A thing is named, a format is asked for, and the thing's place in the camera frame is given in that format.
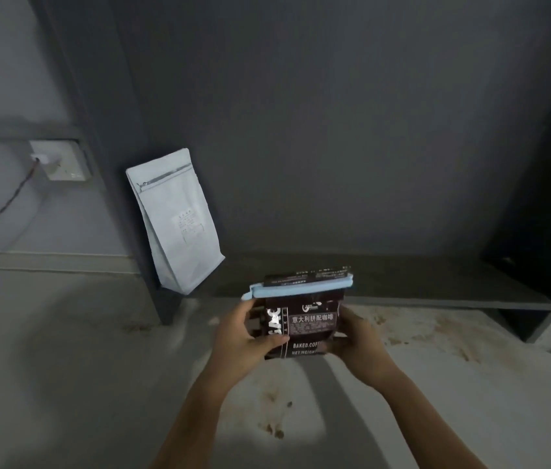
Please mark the person's right hand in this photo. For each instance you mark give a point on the person's right hand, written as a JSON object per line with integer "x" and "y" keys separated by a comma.
{"x": 363, "y": 354}

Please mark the person's left hand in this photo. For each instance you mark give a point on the person's left hand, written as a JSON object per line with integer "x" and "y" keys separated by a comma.
{"x": 238, "y": 349}

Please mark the black coffee bag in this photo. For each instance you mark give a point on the black coffee bag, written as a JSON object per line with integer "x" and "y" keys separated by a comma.
{"x": 312, "y": 319}

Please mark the light blue sealing clip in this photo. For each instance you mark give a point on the light blue sealing clip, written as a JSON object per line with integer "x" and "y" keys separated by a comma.
{"x": 300, "y": 287}

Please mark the dark grey shelf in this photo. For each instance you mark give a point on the dark grey shelf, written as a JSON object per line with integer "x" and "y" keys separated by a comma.
{"x": 353, "y": 131}

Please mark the person's left forearm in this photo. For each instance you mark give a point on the person's left forearm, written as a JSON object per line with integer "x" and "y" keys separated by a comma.
{"x": 192, "y": 424}

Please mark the person's right forearm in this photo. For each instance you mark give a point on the person's right forearm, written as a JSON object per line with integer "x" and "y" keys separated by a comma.
{"x": 422, "y": 424}

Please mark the white zip pouch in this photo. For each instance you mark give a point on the white zip pouch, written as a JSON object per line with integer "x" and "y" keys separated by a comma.
{"x": 177, "y": 224}

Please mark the white plug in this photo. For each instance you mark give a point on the white plug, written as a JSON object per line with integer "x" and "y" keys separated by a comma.
{"x": 46, "y": 158}

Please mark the white wall socket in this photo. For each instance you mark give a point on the white wall socket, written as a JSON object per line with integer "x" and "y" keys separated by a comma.
{"x": 70, "y": 163}

